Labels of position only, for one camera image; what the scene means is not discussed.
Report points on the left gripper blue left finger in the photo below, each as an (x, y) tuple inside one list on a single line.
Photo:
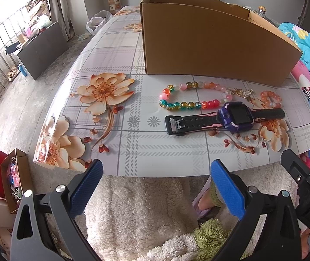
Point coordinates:
[(32, 238)]

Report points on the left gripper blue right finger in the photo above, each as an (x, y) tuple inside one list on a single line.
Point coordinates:
[(280, 236)]

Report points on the purple black smart watch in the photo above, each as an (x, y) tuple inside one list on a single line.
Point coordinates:
[(232, 116)]

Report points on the gold chain clasp jewelry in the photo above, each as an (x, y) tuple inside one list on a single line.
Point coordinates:
[(241, 93)]

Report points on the brown paper gift bag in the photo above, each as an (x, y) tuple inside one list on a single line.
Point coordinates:
[(16, 178)]

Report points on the green fluffy fabric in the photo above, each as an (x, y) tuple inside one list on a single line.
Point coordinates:
[(210, 235)]

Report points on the white fluffy robe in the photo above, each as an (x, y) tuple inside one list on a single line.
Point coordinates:
[(130, 218)]

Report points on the brown cardboard box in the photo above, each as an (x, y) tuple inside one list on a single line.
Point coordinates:
[(215, 39)]

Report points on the dark grey cabinet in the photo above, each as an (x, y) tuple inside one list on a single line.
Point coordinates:
[(40, 52)]

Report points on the white plastic bag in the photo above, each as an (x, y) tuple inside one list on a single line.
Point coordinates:
[(97, 21)]

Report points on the grey curtain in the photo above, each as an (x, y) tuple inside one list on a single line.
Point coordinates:
[(60, 13)]

